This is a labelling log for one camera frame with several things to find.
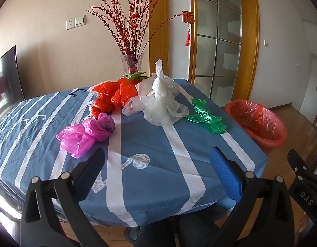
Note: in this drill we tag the pink plastic bag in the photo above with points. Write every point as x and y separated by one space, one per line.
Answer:
81 136

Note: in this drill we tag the person's dark trousers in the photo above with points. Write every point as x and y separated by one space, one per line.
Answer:
158 234

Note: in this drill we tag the black television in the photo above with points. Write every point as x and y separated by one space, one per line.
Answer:
11 77

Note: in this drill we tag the red hanging tassel ornament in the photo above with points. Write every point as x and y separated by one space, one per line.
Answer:
188 18

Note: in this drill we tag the white wall socket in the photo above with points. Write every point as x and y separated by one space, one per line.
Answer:
70 24

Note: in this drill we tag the small red lantern ornament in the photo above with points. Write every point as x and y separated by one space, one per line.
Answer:
134 16

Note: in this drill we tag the wooden door frame post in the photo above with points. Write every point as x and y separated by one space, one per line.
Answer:
158 30

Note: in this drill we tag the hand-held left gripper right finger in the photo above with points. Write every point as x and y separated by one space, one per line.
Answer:
225 169

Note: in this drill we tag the red plastic basket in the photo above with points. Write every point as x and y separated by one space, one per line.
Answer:
253 123

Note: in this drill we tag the red berry branches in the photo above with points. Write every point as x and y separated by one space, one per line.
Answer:
125 30

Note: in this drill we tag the large clear plastic bag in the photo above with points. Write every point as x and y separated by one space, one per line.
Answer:
158 113

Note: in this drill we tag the white paper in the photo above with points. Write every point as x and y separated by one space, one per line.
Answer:
158 86

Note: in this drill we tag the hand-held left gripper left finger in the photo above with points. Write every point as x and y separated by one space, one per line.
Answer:
92 169

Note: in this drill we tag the shiny green plastic bag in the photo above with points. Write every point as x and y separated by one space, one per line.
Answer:
204 119

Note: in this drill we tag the crinkled clear plastic bag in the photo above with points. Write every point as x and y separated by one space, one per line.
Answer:
91 89

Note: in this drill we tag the white light switch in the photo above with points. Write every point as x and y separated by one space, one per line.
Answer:
80 21

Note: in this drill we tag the glass vase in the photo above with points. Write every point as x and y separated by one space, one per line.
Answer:
131 61

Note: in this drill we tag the orange plastic bag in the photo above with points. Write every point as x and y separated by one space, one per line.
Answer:
122 92

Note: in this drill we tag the blue striped tablecloth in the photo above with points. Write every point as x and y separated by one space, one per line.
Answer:
153 185

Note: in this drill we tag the wooden framed glass door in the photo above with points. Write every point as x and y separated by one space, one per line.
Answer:
207 49

